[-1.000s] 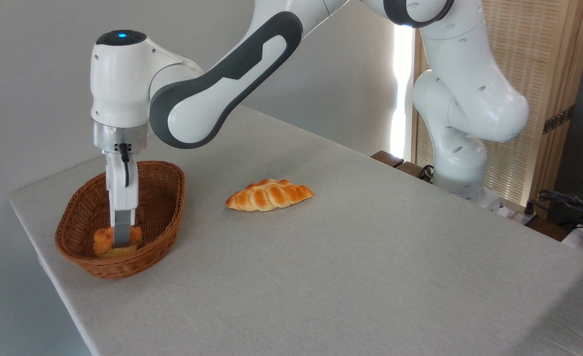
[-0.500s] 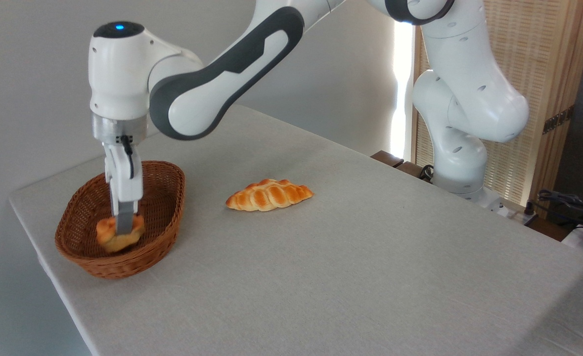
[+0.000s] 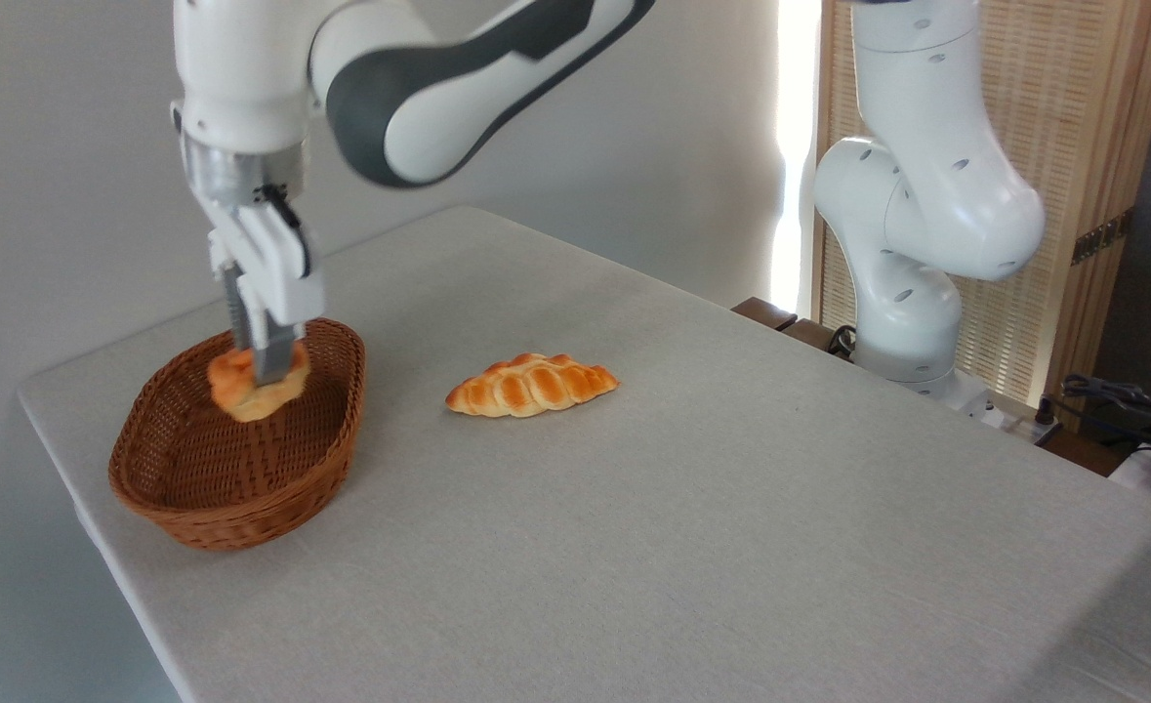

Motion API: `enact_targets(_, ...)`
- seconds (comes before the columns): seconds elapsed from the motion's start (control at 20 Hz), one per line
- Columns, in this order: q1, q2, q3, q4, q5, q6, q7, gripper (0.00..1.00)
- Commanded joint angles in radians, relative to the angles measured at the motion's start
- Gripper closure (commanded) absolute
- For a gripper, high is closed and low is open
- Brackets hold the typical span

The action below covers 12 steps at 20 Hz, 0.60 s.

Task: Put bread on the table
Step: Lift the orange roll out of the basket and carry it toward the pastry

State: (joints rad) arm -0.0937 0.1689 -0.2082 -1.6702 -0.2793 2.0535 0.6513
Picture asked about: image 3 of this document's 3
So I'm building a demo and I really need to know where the wooden folding screen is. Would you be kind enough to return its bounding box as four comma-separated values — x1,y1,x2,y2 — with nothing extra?
813,0,1151,433

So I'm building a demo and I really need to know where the small round bread roll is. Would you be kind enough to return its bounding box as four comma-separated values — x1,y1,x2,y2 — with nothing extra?
206,341,313,424

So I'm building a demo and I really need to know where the dark metal screen hinge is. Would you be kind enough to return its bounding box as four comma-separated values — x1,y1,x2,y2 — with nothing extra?
1070,207,1135,268

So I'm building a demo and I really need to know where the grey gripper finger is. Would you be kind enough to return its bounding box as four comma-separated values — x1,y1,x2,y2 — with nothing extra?
252,325,302,388
221,262,253,352

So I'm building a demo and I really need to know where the black cable bundle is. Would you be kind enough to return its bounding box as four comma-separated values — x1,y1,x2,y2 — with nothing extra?
1057,370,1151,442

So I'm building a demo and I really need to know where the brown wicker basket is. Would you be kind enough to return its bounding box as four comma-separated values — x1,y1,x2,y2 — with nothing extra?
107,316,368,554

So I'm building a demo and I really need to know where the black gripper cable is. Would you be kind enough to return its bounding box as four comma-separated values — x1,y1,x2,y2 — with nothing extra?
254,183,315,281

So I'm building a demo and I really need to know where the long braided bread loaf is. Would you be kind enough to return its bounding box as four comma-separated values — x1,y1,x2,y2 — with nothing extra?
444,352,622,420

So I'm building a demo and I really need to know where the brown wooden furniture piece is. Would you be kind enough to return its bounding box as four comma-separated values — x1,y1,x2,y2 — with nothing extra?
730,297,855,358

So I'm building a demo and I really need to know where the grey tablecloth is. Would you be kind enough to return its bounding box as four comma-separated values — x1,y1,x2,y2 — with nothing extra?
17,204,1151,703

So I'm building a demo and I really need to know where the white power strip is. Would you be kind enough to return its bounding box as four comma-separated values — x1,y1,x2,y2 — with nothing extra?
999,394,1065,447

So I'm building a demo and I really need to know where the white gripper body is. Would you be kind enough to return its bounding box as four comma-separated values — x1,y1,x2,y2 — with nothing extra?
206,200,328,344

